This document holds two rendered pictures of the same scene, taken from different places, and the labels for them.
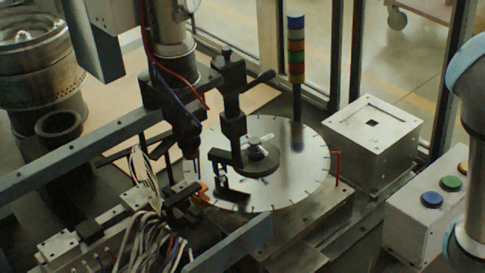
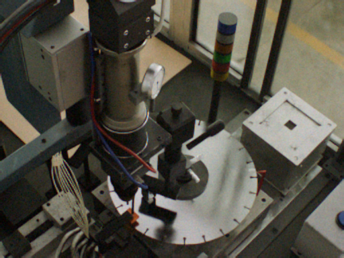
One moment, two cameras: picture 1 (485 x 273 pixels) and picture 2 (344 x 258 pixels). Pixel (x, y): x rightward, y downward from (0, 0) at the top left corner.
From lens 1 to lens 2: 0.42 m
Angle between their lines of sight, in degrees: 13
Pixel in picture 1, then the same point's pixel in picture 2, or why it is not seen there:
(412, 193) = (328, 212)
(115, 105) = not seen: hidden behind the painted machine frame
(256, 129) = not seen: hidden behind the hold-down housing
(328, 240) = (244, 243)
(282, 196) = (212, 224)
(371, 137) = (290, 143)
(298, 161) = (226, 181)
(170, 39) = (123, 114)
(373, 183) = (287, 185)
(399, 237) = (312, 249)
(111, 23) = (60, 101)
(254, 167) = (183, 191)
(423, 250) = not seen: outside the picture
